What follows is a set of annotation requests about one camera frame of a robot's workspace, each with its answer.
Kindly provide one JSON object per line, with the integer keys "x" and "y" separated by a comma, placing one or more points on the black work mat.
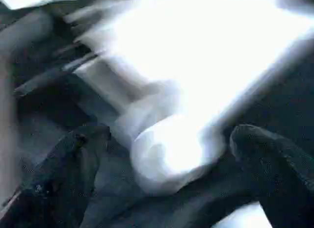
{"x": 282, "y": 103}

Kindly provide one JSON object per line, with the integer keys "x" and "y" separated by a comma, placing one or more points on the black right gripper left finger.
{"x": 54, "y": 188}

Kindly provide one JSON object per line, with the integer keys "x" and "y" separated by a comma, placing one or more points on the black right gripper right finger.
{"x": 282, "y": 184}

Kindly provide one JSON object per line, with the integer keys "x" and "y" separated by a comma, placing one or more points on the white plastic table leg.
{"x": 171, "y": 159}

